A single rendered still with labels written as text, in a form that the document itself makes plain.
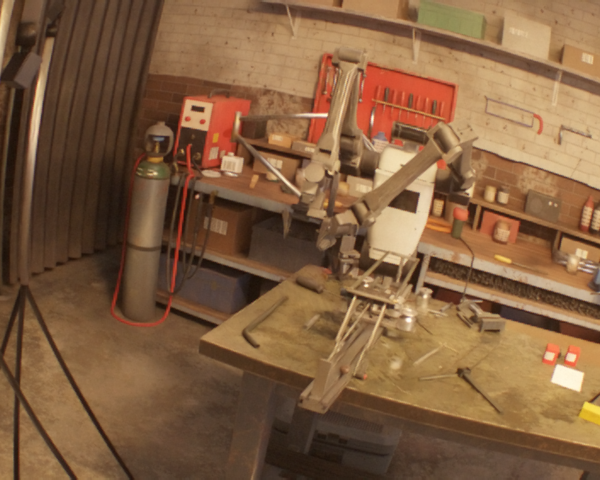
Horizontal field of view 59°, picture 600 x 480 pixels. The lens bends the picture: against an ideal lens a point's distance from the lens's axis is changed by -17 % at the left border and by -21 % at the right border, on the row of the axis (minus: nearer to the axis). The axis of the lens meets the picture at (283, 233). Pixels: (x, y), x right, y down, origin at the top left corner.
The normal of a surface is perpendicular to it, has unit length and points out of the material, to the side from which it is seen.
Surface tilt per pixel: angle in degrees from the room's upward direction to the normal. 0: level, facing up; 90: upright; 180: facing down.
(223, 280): 90
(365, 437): 45
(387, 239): 90
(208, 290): 90
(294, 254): 90
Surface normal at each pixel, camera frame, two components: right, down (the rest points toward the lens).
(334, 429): -0.07, -0.52
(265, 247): -0.37, 0.19
